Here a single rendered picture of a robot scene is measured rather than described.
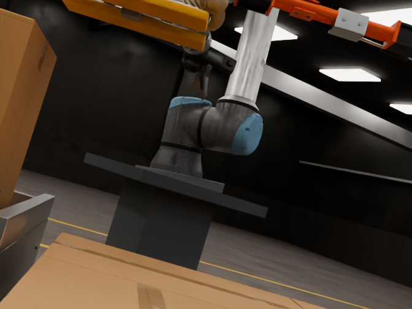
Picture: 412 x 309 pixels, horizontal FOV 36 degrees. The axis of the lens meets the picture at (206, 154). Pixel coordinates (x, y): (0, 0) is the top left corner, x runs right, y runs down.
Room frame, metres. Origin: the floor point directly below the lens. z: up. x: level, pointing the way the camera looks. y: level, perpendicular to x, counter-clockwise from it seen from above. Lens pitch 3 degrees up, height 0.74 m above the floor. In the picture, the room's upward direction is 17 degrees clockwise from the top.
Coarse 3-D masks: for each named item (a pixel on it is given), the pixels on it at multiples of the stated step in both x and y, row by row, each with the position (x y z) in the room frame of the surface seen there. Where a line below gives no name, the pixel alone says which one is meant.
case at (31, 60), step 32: (0, 32) 1.13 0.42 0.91; (32, 32) 1.15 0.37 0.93; (0, 64) 1.13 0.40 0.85; (32, 64) 1.25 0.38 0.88; (0, 96) 1.13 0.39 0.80; (32, 96) 1.37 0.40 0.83; (0, 128) 1.14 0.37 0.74; (32, 128) 1.51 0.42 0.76; (0, 160) 1.23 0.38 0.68; (0, 192) 1.35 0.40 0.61
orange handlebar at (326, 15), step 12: (276, 0) 1.34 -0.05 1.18; (288, 0) 1.33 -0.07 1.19; (300, 0) 1.34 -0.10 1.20; (312, 0) 1.33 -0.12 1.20; (300, 12) 1.35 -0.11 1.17; (312, 12) 1.33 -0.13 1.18; (324, 12) 1.34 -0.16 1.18; (336, 12) 1.34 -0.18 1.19; (372, 24) 1.34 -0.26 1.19; (372, 36) 1.38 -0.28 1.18; (384, 36) 1.38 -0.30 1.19
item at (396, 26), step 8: (400, 24) 1.33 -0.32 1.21; (408, 24) 1.33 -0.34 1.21; (400, 32) 1.34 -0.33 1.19; (408, 32) 1.34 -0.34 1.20; (392, 40) 1.33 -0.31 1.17; (400, 40) 1.34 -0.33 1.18; (408, 40) 1.34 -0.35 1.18; (384, 48) 1.39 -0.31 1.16; (392, 48) 1.37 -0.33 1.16; (400, 48) 1.36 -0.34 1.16; (408, 48) 1.34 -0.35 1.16; (408, 56) 1.40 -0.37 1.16
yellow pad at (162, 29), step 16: (64, 0) 1.41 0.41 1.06; (80, 0) 1.40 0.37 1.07; (96, 0) 1.42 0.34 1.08; (96, 16) 1.47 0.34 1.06; (112, 16) 1.42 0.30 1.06; (144, 16) 1.41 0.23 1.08; (144, 32) 1.49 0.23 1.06; (160, 32) 1.44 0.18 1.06; (176, 32) 1.41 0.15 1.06; (192, 32) 1.41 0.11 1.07; (192, 48) 1.50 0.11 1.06
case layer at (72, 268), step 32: (64, 256) 1.21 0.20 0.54; (96, 256) 1.32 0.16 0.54; (128, 256) 1.47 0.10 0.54; (32, 288) 0.87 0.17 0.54; (64, 288) 0.93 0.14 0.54; (96, 288) 1.00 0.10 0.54; (128, 288) 1.08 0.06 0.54; (160, 288) 1.18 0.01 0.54; (192, 288) 1.29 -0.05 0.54; (224, 288) 1.43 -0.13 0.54; (256, 288) 1.60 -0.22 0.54
